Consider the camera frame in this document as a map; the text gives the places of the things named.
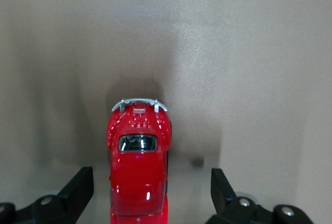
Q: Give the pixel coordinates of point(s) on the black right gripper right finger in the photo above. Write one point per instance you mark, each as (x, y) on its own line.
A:
(225, 198)

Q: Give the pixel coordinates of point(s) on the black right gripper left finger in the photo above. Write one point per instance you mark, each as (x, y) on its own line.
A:
(75, 193)

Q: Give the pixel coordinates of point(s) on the red beetle toy car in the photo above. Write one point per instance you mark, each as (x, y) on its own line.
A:
(138, 172)

